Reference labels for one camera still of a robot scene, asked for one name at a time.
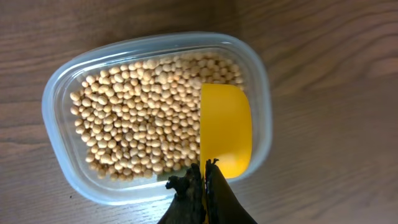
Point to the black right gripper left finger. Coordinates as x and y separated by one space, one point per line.
186 206

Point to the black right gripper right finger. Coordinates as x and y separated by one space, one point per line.
221 203

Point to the yellow plastic scoop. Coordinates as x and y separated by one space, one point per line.
225 128

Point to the soybeans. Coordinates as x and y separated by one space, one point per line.
142 118

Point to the clear plastic container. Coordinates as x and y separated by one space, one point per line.
70 150

